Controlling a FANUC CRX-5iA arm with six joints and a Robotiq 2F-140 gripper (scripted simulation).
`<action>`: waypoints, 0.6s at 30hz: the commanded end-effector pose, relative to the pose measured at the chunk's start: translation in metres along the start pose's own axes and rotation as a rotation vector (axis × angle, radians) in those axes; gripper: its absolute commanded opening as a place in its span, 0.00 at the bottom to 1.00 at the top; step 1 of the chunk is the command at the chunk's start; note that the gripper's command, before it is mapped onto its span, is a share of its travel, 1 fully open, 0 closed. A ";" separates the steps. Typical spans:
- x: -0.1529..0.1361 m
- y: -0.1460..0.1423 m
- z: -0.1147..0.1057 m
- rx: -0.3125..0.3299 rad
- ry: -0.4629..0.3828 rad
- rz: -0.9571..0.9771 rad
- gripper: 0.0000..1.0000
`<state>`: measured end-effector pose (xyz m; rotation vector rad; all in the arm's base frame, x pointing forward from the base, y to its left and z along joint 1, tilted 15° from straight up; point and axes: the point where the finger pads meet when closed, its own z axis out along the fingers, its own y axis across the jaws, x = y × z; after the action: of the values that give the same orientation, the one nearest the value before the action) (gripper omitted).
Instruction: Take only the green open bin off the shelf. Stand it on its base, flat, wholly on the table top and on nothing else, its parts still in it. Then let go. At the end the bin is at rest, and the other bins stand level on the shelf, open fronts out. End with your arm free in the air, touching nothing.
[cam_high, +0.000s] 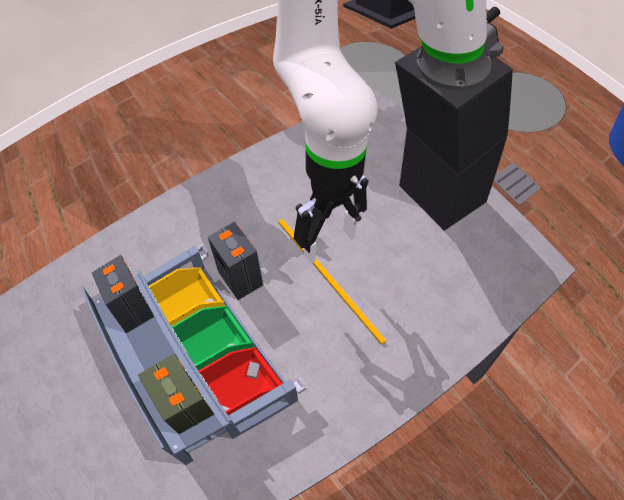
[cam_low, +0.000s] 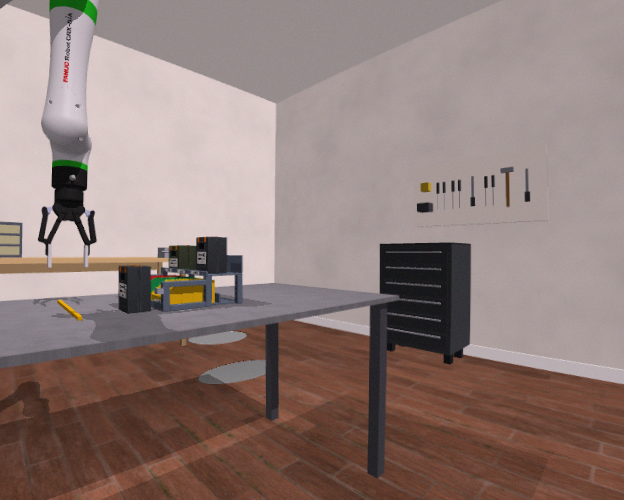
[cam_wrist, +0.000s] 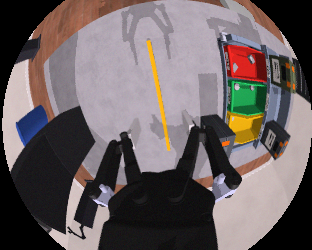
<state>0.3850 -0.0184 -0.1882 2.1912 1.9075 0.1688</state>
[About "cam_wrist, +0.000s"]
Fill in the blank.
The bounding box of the yellow open bin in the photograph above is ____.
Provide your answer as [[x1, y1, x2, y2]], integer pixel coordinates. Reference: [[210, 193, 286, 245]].
[[226, 111, 264, 144]]

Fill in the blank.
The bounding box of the green bin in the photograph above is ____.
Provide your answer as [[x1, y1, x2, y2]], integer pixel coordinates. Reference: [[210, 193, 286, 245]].
[[227, 79, 267, 116]]

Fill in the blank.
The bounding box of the red open bin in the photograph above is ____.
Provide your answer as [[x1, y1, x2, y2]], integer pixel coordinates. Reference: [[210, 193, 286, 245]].
[[223, 45, 267, 82]]

